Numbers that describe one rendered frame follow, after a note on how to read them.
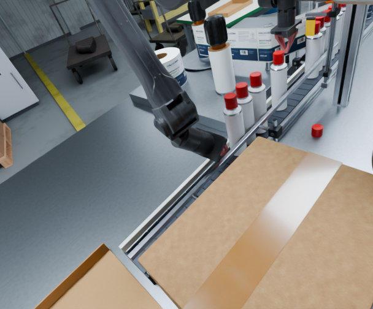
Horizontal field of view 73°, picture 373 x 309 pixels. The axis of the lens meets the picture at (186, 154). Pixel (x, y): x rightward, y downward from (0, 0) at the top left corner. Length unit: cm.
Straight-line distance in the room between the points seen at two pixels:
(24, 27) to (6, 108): 474
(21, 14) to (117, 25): 859
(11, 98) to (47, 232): 379
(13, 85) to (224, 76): 387
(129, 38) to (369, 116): 81
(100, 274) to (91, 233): 15
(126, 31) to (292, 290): 47
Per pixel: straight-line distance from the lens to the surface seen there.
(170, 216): 60
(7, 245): 106
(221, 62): 105
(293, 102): 101
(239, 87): 72
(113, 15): 52
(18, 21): 909
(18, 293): 91
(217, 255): 35
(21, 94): 464
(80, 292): 78
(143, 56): 51
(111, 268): 76
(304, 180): 41
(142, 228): 67
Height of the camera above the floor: 143
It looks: 40 degrees down
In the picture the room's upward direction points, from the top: 19 degrees counter-clockwise
